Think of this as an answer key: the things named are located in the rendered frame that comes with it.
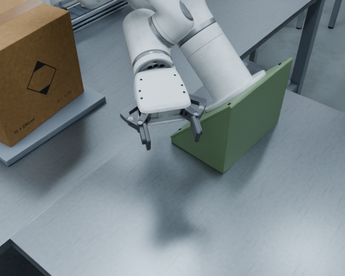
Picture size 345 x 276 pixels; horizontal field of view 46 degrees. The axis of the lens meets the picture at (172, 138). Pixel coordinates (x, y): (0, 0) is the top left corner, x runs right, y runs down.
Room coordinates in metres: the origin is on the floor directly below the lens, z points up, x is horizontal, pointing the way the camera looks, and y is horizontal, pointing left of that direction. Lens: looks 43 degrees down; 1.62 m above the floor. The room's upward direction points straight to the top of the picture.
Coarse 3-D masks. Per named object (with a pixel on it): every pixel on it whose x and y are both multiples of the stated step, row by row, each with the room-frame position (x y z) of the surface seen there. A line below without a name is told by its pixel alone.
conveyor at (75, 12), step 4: (112, 0) 1.63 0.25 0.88; (80, 4) 1.59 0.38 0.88; (104, 4) 1.59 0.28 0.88; (72, 8) 1.55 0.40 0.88; (76, 8) 1.55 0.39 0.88; (80, 8) 1.55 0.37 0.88; (84, 8) 1.55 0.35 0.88; (72, 12) 1.52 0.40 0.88; (76, 12) 1.52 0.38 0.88; (80, 12) 1.52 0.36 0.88; (84, 12) 1.52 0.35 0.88; (88, 12) 1.52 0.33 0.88; (72, 16) 1.48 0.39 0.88; (76, 16) 1.48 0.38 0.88
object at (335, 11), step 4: (336, 0) 3.04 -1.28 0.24; (340, 0) 3.02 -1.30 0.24; (336, 4) 3.04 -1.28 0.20; (340, 4) 3.04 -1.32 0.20; (336, 8) 3.03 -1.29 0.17; (332, 12) 3.04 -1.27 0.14; (336, 12) 3.03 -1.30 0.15; (332, 16) 3.04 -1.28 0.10; (336, 16) 3.04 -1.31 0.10; (332, 20) 3.03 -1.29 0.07; (332, 24) 3.03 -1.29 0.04
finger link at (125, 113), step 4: (132, 104) 0.61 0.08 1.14; (136, 104) 0.61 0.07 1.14; (124, 108) 0.60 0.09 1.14; (128, 108) 0.60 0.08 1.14; (132, 108) 0.60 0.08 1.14; (136, 108) 0.60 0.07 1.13; (120, 112) 0.59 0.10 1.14; (124, 112) 0.59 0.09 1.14; (128, 112) 0.59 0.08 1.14; (132, 112) 0.60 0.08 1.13; (120, 116) 0.59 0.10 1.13; (124, 116) 0.58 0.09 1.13; (128, 116) 0.58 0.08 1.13; (124, 120) 0.58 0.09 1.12
